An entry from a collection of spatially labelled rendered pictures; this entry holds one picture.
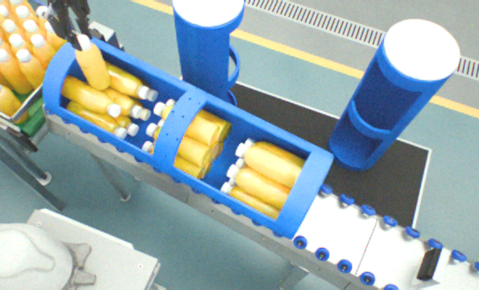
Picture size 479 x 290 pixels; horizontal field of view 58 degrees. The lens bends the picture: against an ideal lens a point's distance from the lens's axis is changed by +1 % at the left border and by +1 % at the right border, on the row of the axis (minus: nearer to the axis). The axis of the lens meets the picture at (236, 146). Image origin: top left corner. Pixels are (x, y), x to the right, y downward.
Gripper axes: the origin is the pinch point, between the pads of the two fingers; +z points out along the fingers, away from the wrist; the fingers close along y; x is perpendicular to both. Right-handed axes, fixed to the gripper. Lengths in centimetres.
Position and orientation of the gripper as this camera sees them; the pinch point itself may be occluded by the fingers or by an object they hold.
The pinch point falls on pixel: (79, 35)
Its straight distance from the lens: 128.4
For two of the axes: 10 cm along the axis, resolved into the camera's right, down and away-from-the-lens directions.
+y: 4.8, -7.9, 3.9
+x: -8.8, -4.5, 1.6
